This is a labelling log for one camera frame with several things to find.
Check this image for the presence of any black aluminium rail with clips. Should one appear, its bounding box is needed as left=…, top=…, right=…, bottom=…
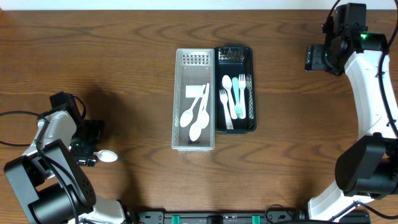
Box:
left=136, top=203, right=373, bottom=224

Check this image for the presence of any white plastic fork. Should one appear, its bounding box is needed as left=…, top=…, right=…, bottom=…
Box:
left=238, top=74, right=246, bottom=119
left=232, top=77, right=243, bottom=119
left=220, top=90, right=234, bottom=129

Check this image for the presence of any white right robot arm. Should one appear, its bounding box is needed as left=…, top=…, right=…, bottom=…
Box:
left=305, top=29, right=397, bottom=222

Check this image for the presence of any clear white plastic basket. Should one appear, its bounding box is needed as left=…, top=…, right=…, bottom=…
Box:
left=172, top=49, right=215, bottom=151

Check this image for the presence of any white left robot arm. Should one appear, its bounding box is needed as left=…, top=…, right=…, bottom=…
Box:
left=4, top=103, right=136, bottom=223

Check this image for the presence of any dark green plastic basket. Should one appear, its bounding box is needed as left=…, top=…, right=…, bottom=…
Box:
left=215, top=45, right=257, bottom=134

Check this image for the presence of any white plastic spoon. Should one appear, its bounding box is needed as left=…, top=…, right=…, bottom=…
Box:
left=189, top=109, right=202, bottom=142
left=180, top=85, right=206, bottom=128
left=93, top=149, right=118, bottom=162
left=199, top=83, right=210, bottom=129
left=222, top=75, right=238, bottom=119

